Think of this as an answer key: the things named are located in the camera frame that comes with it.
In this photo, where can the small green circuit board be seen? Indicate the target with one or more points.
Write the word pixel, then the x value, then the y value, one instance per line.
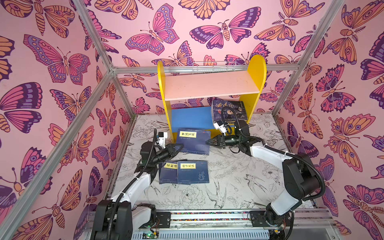
pixel 150 235

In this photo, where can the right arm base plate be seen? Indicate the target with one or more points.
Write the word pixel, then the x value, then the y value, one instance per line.
pixel 258 219

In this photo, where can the navy book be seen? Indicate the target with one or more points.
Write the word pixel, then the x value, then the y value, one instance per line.
pixel 168 173
pixel 193 172
pixel 194 141

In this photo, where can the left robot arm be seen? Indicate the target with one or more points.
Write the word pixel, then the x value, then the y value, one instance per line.
pixel 119 217

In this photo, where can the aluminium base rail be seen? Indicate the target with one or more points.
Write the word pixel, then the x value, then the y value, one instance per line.
pixel 308 224

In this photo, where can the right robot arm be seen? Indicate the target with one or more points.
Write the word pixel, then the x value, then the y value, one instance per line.
pixel 302 181

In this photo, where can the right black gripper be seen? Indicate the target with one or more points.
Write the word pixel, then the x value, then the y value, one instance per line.
pixel 221 141

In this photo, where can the yellow pink blue bookshelf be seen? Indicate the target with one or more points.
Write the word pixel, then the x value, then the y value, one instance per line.
pixel 248 85

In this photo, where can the dark blue portrait book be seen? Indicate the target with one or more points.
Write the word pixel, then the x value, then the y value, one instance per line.
pixel 229 109

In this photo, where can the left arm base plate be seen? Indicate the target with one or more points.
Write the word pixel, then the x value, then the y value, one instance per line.
pixel 162 220

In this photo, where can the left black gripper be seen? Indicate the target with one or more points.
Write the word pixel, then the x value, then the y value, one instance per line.
pixel 170 150

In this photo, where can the aluminium frame bars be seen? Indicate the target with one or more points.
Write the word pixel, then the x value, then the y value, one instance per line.
pixel 25 85

